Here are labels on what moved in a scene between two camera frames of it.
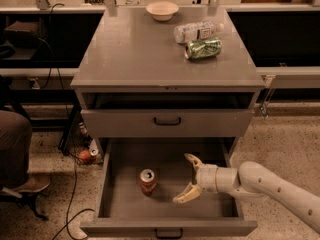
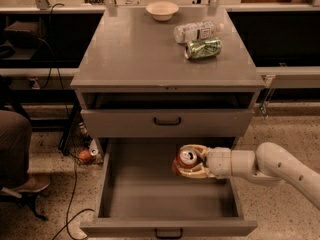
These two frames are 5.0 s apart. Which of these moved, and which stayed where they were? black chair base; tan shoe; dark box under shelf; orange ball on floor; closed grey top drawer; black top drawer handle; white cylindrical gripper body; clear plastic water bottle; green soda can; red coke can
Moved: red coke can; white cylindrical gripper body
Stayed: tan shoe; clear plastic water bottle; black chair base; green soda can; orange ball on floor; black top drawer handle; dark box under shelf; closed grey top drawer
